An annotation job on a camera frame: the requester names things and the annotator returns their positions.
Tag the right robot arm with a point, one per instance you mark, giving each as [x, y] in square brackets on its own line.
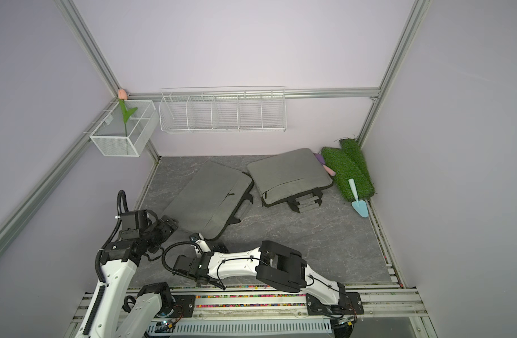
[273, 264]

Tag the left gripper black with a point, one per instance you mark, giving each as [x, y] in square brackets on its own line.
[167, 232]

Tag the artificial grass roll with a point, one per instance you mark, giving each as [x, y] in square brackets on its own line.
[346, 169]
[351, 148]

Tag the grey laptop bag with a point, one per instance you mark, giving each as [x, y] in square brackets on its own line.
[209, 202]
[294, 178]

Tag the front artificial grass roll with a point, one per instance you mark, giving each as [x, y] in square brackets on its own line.
[346, 169]

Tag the teal trowel white handle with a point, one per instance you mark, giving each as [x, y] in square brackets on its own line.
[358, 205]

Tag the white wire wall rack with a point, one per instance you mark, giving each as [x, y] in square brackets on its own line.
[223, 114]

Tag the purple trowel pink handle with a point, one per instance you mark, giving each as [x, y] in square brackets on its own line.
[321, 160]

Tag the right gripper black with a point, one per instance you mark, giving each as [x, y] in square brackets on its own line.
[189, 258]

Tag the rear artificial grass roll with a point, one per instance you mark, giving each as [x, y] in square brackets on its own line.
[351, 148]

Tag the white mesh wall basket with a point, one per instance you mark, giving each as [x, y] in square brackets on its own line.
[109, 135]

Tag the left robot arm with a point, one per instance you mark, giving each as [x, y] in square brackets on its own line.
[115, 264]

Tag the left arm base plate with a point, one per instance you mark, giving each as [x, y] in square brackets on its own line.
[181, 306]

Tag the artificial pink tulip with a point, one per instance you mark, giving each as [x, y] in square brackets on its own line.
[127, 113]

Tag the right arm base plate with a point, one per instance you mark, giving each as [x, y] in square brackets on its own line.
[350, 304]

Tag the aluminium frame rail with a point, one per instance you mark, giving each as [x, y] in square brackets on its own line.
[322, 93]

